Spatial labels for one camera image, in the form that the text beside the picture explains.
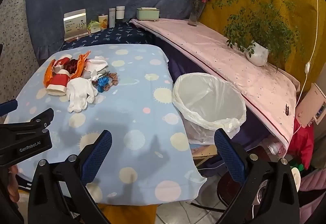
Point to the glass vase with pink flowers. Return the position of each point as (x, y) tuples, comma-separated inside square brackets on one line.
[(194, 17)]

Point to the grey cloth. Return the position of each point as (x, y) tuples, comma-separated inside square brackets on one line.
[(87, 74)]

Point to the dark round stool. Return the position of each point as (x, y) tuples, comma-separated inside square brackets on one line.
[(225, 188)]

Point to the open cardboard box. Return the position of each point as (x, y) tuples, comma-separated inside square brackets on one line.
[(75, 26)]

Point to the navy patterned cloth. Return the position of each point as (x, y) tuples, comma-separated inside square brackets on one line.
[(122, 35)]

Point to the dark red scrunchie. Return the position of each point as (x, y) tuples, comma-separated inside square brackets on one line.
[(71, 66)]

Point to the mustard cloth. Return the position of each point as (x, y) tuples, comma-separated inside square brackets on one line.
[(127, 215)]

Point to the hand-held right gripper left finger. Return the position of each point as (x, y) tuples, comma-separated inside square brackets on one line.
[(96, 157)]

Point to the wooden box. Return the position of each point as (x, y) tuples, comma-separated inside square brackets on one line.
[(203, 152)]

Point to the white jar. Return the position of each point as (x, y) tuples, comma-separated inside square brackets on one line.
[(120, 12)]

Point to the trash bin with white bag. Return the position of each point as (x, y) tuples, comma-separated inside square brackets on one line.
[(203, 96)]

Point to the white glove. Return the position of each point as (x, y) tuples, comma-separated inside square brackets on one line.
[(79, 91)]

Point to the pink speckled cloth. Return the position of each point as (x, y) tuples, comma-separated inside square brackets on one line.
[(203, 40)]

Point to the light blue dotted blanket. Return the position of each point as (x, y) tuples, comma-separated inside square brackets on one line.
[(142, 122)]

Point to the red and white paper cup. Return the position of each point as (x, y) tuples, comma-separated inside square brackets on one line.
[(61, 63), (59, 82)]

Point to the small green box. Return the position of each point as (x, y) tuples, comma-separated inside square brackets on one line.
[(93, 27)]

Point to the pile of brown wooden rings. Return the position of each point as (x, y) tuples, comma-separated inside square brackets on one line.
[(113, 78)]

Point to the blue wrapper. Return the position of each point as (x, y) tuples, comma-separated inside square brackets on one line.
[(103, 82)]

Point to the white appliance with display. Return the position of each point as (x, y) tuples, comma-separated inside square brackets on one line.
[(309, 104)]

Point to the green plant in white pot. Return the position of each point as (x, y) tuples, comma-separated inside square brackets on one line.
[(257, 54)]

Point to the tin can with orange print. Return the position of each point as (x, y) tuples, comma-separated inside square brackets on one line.
[(103, 22)]

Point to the orange plastic wrapper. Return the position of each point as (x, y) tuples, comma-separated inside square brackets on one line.
[(82, 60)]

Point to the white tissue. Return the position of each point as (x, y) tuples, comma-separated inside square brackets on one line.
[(96, 63)]

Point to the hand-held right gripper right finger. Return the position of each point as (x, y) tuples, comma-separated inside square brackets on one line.
[(229, 157)]

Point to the red cloth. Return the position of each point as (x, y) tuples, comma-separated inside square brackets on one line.
[(303, 142)]

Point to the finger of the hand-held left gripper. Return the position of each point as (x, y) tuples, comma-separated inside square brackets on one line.
[(7, 107), (38, 120)]

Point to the pink quilted cloth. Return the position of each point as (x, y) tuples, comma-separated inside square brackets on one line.
[(315, 178)]

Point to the mint green tissue box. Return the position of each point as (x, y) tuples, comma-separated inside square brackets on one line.
[(147, 15)]

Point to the person's left hand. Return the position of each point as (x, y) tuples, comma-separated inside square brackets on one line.
[(12, 184)]

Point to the tall white bottle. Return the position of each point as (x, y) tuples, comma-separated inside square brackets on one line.
[(112, 18)]

